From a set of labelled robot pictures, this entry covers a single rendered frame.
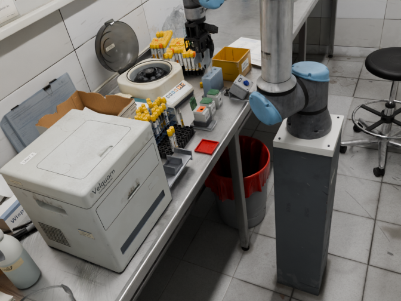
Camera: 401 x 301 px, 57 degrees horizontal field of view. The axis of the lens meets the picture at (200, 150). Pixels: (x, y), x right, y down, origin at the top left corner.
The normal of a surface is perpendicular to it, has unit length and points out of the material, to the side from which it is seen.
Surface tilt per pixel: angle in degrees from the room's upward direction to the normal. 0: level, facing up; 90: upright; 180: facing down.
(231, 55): 90
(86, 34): 90
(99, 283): 0
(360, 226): 0
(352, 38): 90
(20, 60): 90
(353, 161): 0
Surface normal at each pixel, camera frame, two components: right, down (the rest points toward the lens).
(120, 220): 0.89, 0.18
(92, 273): -0.15, -0.77
